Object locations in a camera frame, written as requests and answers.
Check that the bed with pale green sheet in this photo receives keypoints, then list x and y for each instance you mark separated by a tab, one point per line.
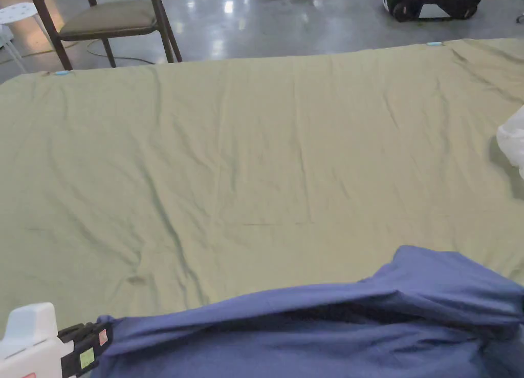
245	148

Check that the light blue sheet clip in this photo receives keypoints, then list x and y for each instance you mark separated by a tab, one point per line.
434	44
63	72

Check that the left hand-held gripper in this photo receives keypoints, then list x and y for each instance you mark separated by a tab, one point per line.
28	345

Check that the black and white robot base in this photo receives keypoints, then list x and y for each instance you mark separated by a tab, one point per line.
432	1

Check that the dark blue shirt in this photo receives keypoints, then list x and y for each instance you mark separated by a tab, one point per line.
327	320

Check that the white plastic bag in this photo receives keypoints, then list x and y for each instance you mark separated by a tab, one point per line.
512	136

